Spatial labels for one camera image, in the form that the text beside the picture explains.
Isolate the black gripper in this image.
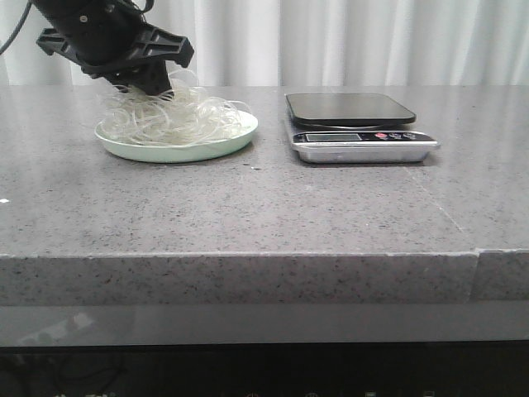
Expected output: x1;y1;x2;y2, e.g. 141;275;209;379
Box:
36;16;194;95

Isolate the white vermicelli noodle bundle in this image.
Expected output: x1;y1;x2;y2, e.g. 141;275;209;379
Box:
98;67;252;147

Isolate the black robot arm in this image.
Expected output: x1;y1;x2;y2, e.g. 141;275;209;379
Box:
31;0;194;95

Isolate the white pleated curtain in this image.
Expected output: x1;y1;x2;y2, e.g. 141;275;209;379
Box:
0;0;529;87

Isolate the light green round plate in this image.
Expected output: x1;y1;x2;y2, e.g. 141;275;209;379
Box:
94;111;258;163

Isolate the digital kitchen scale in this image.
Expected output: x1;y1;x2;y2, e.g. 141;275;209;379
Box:
284;93;441;164

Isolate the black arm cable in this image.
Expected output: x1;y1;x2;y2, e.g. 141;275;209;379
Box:
0;0;35;55

